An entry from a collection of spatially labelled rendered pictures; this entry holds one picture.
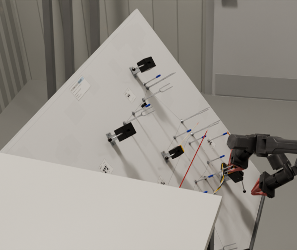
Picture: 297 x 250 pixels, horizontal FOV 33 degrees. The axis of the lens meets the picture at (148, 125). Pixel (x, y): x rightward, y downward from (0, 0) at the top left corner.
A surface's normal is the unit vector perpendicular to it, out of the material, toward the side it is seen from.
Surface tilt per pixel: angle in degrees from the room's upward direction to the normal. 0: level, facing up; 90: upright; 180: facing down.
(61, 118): 53
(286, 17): 90
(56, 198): 0
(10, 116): 0
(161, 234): 0
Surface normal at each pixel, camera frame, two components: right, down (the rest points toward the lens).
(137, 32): 0.73, -0.37
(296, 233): -0.05, -0.82
